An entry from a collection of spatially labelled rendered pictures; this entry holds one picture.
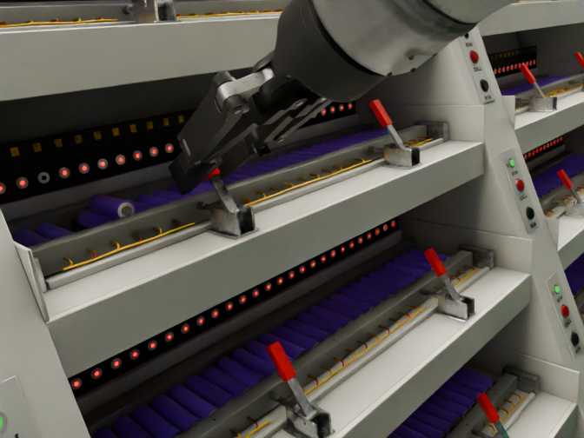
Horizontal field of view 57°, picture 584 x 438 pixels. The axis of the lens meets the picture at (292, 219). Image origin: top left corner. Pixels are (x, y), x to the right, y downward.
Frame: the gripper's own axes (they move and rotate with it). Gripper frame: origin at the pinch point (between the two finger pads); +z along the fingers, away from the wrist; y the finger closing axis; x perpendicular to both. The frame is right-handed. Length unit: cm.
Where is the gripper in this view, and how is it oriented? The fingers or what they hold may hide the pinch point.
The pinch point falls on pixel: (209, 160)
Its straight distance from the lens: 48.6
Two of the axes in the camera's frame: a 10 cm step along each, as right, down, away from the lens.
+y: 7.0, -2.9, 6.5
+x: -4.4, -9.0, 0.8
